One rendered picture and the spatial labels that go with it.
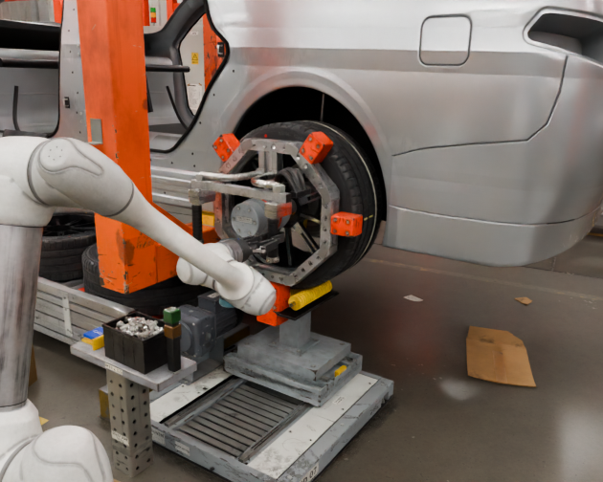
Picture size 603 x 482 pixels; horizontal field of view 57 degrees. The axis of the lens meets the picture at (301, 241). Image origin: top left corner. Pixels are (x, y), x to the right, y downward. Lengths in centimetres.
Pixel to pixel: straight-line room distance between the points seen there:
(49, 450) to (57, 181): 50
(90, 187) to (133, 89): 109
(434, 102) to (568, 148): 44
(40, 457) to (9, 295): 32
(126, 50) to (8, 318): 120
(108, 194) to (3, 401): 47
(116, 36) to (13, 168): 103
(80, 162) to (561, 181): 143
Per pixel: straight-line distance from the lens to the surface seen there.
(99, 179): 113
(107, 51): 213
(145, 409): 209
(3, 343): 127
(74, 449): 119
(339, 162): 202
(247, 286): 147
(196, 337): 232
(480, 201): 195
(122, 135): 216
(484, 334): 325
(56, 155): 111
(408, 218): 205
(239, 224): 202
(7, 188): 122
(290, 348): 242
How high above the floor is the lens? 134
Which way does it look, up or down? 16 degrees down
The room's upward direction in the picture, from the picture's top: 1 degrees clockwise
